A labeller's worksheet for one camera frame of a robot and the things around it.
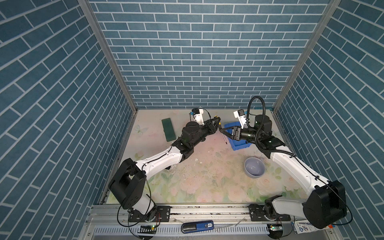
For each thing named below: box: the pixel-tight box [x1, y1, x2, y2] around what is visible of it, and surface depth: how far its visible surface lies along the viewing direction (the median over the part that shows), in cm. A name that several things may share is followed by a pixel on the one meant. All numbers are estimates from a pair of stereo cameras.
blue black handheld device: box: [181, 220, 215, 234], surface depth 69 cm
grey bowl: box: [244, 157, 266, 179], surface depth 87 cm
